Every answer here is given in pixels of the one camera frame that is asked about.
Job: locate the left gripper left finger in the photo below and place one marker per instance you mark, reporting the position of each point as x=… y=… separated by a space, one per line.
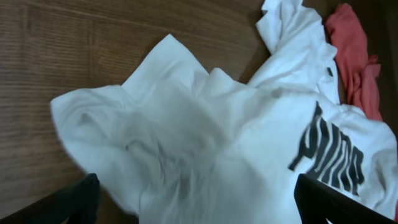
x=77 y=204

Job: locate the white printed t-shirt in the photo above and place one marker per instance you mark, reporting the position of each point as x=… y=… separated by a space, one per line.
x=177 y=144

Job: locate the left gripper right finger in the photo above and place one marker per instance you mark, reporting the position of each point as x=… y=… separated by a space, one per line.
x=317 y=203

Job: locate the red t-shirt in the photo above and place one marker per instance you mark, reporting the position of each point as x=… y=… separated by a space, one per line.
x=358 y=69

